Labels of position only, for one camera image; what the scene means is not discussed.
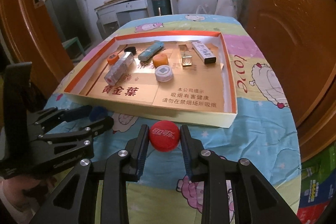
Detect left hand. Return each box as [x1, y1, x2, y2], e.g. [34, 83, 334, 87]
[1, 175, 57, 223]

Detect white bottle cap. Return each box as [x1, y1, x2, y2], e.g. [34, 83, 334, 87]
[155, 65, 174, 83]

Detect green printed carton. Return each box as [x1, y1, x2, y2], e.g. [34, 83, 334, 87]
[297, 143, 335, 223]

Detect clear floral rectangular box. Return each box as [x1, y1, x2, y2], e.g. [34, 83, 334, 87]
[104, 52, 134, 86]

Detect black bottle cap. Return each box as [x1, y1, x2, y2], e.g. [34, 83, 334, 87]
[123, 46, 136, 56]

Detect kitchen counter cabinet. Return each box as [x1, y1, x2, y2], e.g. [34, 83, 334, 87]
[95, 0, 178, 39]

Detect white Hello Kitty box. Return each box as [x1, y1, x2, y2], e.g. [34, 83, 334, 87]
[191, 41, 217, 64]

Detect gold lighter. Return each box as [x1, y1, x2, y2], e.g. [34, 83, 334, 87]
[179, 44, 192, 67]

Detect orange bottle cap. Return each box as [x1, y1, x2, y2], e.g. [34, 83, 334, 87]
[152, 53, 169, 68]

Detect brown wooden door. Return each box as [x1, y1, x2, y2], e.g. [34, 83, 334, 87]
[246, 0, 335, 161]

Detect dark green refrigerator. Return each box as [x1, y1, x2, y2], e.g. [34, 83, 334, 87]
[45, 0, 91, 50]

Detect colourful cartoon quilt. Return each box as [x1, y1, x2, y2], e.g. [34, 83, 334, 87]
[43, 13, 302, 224]

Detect white plastic bag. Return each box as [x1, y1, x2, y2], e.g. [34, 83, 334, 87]
[215, 0, 238, 19]

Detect green stool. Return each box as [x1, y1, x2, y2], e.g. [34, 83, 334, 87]
[62, 37, 85, 59]

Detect small orange cap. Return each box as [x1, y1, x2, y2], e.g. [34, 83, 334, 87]
[106, 53, 120, 65]

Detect red cola bottle cap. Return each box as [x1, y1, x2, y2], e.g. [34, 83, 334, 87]
[149, 121, 181, 152]

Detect orange-rimmed cardboard tray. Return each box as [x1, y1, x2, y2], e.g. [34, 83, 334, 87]
[63, 31, 238, 128]

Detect green air fryer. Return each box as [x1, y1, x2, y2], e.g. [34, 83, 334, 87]
[152, 0, 172, 16]

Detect teal tube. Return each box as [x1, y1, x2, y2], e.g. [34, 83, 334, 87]
[138, 42, 164, 62]

